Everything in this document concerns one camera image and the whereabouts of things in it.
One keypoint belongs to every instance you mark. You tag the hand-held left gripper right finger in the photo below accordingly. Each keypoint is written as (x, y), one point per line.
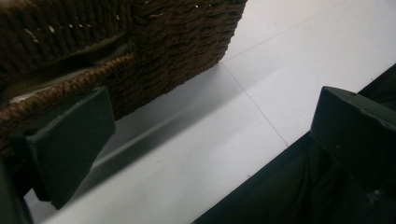
(358, 137)

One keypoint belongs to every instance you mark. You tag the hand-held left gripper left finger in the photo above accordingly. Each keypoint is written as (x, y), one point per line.
(68, 146)

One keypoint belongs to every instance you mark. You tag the brown woven basket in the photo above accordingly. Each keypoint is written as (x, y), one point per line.
(130, 53)

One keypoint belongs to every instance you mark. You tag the dark cloth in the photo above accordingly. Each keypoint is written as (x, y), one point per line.
(280, 189)

